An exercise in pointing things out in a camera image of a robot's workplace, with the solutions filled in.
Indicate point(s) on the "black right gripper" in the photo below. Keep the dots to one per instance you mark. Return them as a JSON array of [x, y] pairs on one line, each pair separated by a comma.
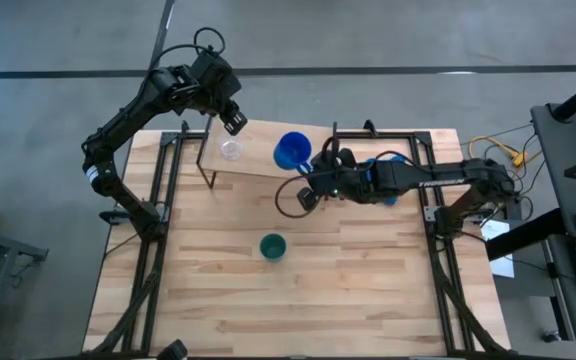
[[343, 180]]

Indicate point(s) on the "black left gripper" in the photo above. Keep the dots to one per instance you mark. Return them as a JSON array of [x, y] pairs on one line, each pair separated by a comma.
[[215, 82]]

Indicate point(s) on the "blue plastic mug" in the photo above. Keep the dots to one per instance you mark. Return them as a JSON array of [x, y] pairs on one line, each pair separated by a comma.
[[293, 150]]

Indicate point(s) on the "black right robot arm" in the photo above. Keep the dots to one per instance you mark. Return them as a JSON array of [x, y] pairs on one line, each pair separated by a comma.
[[438, 182]]

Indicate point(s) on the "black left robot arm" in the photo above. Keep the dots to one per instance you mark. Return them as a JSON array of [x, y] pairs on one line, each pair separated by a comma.
[[118, 125]]

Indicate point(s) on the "wooden shelf with black legs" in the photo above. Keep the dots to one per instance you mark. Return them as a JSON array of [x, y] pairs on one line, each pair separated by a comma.
[[258, 150]]

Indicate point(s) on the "teal plastic cup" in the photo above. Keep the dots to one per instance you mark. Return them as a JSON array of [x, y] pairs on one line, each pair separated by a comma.
[[273, 247]]

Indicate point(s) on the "blue cloth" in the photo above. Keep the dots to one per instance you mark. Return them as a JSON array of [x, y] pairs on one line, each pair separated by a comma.
[[392, 201]]

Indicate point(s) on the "white paper sheet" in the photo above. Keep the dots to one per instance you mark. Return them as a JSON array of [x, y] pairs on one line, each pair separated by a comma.
[[499, 250]]

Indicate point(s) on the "black desk support beam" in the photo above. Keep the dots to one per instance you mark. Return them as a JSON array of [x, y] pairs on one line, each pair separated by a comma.
[[523, 235]]

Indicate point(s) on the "dark grey desk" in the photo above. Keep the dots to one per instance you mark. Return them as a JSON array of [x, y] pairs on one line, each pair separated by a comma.
[[558, 165]]

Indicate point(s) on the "black metal table frame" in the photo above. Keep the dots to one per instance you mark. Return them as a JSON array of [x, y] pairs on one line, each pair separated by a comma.
[[437, 270]]

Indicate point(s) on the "black table-level camera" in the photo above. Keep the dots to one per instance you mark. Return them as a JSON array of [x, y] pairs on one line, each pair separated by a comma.
[[172, 350]]

